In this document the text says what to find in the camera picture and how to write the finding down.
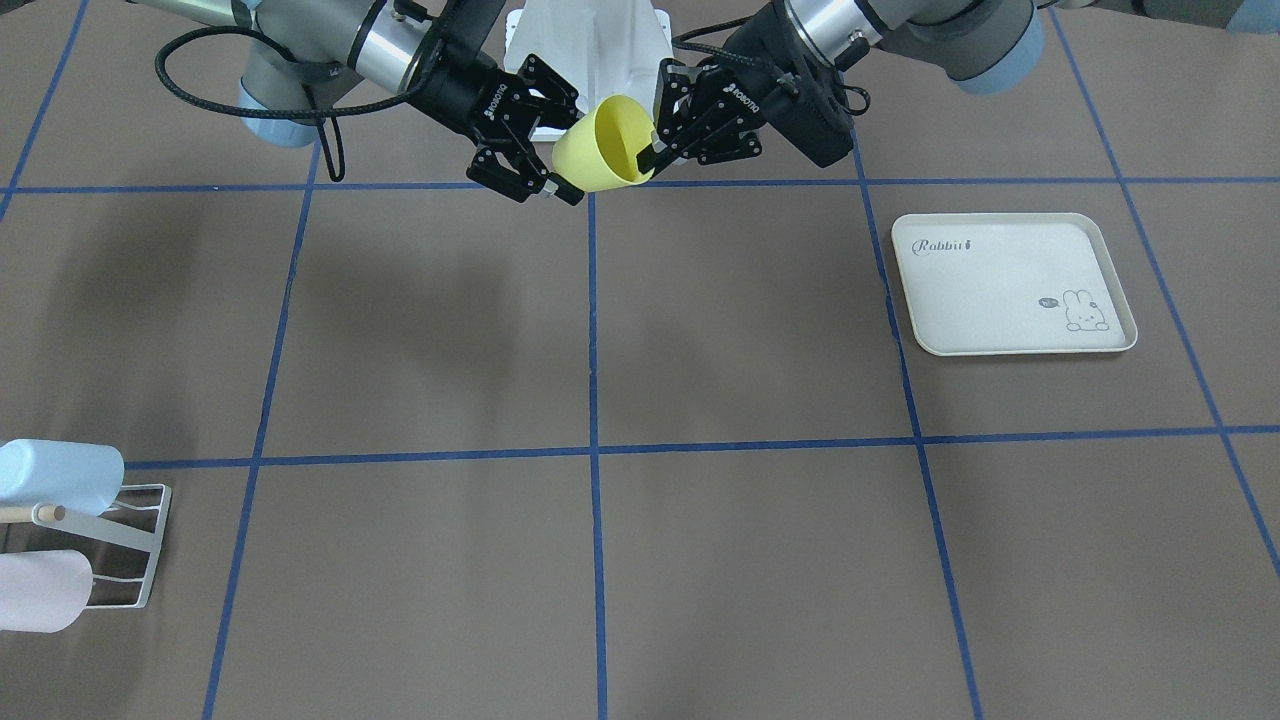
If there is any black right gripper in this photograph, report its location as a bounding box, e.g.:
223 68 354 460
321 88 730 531
410 1 585 206

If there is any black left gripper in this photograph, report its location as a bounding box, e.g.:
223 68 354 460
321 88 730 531
637 10 828 176

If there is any yellow plastic cup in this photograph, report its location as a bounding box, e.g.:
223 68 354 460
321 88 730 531
552 94 655 192

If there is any light blue plastic cup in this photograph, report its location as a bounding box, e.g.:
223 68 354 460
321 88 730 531
1 439 125 516

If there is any pink plastic cup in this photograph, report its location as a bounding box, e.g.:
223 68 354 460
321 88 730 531
1 550 93 633

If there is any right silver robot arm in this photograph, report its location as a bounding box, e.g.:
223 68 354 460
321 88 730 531
154 1 584 205

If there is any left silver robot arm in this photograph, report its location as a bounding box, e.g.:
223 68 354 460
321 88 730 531
636 1 1044 176

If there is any cream rabbit tray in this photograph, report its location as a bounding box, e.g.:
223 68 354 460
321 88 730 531
891 211 1138 357

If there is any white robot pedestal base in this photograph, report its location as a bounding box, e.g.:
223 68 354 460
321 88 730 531
503 1 675 120

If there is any white wire cup rack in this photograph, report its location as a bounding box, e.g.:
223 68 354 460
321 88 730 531
3 484 173 610

